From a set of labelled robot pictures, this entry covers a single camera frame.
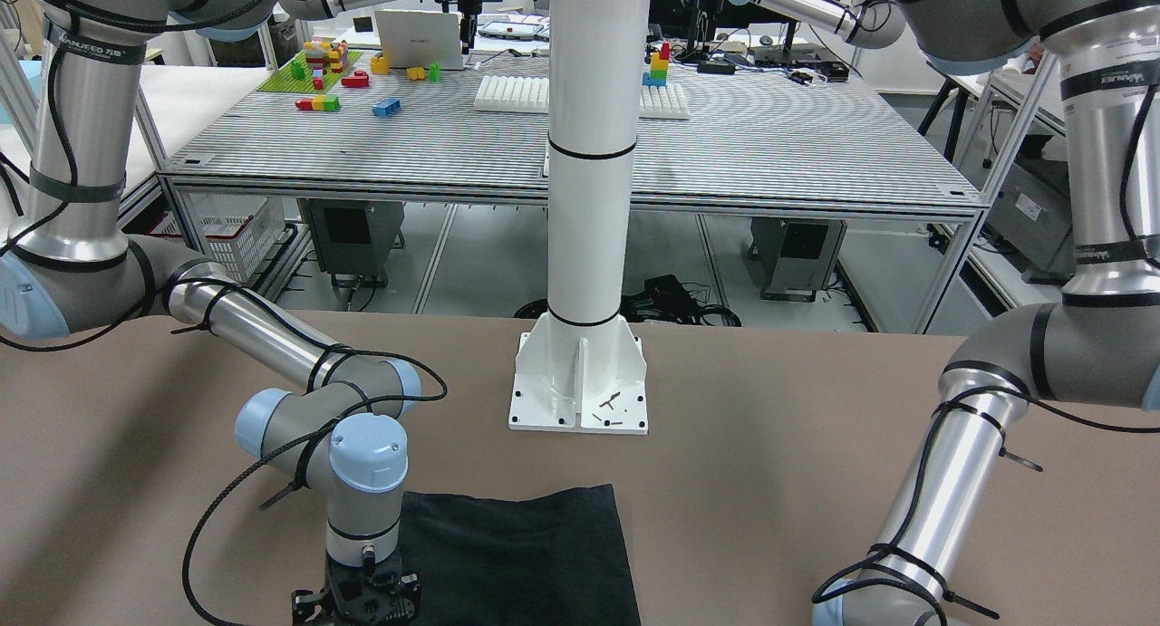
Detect white laptop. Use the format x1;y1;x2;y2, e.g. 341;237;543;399
374;10;465;72

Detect black graphic t-shirt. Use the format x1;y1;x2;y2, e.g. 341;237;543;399
399;485;641;625

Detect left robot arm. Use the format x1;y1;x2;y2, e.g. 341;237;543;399
730;0;1159;625

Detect green lego baseplate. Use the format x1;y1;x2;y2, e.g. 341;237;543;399
256;51;363;96

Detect white plastic basket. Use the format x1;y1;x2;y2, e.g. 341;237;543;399
194;194;285;282

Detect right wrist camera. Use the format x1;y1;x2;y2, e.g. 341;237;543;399
291;554;423;625

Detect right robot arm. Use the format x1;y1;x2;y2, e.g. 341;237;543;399
3;0;421;572

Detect white mounting column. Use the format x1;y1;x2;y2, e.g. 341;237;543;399
508;0;648;435

